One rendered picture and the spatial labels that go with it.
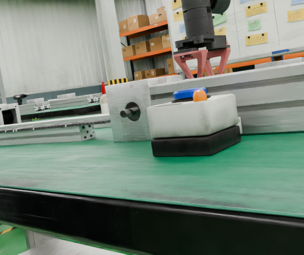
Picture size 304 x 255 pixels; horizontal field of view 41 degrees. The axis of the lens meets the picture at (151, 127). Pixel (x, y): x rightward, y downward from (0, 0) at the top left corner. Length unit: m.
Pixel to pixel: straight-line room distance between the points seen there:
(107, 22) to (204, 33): 8.03
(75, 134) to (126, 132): 0.17
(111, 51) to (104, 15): 0.76
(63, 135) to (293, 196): 0.61
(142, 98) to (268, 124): 0.20
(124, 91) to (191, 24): 0.24
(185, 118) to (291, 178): 0.16
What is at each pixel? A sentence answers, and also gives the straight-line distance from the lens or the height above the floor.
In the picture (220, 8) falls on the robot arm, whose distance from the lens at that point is 0.91.
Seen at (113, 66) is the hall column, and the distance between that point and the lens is 8.95.
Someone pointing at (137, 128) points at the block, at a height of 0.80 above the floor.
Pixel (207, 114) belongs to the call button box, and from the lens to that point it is 0.44.
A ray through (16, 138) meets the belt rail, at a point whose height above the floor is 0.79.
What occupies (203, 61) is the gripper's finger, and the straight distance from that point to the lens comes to 0.79.
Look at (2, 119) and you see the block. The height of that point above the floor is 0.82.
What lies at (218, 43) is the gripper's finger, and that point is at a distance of 0.84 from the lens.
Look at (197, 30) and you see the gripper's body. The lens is 0.83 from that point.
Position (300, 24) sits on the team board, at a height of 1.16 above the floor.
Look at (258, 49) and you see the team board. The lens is 3.73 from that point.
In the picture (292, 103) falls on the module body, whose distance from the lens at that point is 0.54.
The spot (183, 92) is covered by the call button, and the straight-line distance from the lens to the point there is 0.47.
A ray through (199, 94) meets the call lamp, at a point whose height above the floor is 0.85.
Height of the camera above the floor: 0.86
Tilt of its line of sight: 6 degrees down
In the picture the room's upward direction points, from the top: 9 degrees counter-clockwise
